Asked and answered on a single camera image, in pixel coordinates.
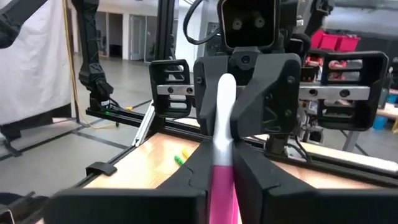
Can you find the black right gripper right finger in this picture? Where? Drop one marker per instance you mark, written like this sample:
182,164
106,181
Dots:
258,177

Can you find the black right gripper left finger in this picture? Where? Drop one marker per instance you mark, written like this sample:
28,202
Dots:
196,171

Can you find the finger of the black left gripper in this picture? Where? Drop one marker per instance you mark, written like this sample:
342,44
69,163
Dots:
206,93
273,99

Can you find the long green marker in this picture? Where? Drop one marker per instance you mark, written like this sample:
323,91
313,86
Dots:
178,160

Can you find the small pink white marker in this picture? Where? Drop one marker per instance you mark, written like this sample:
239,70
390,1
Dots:
224,124

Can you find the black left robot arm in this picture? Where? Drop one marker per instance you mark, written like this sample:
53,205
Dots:
295,21

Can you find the blue bucket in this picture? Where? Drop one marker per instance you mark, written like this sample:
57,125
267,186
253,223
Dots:
380,123

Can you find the red storage bin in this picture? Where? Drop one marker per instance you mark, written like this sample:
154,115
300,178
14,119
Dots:
339,42

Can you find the black table clamp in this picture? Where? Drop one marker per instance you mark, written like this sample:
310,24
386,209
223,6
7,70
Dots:
101,168

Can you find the white cloth screen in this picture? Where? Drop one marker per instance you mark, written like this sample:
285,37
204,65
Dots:
31,62

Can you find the silver metal bracket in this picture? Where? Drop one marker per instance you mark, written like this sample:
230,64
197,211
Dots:
143,127

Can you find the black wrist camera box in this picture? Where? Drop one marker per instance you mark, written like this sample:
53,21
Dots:
248,23

